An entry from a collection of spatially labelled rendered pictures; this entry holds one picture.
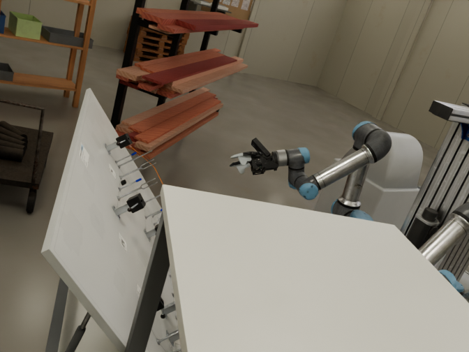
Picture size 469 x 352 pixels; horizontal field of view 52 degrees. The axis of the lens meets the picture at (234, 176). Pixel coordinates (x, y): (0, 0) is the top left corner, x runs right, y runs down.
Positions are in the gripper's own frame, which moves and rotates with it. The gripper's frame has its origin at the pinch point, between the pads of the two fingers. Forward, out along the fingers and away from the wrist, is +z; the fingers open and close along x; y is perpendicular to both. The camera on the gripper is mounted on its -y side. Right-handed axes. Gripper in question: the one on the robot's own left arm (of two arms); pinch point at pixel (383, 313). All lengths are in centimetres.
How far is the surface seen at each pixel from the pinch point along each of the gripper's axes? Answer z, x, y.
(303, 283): 58, 20, -45
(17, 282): 57, 62, 252
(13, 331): 69, 32, 220
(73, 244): 76, 41, 5
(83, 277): 77, 34, 3
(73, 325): 60, 24, 105
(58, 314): 69, 30, 80
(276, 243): 56, 27, -38
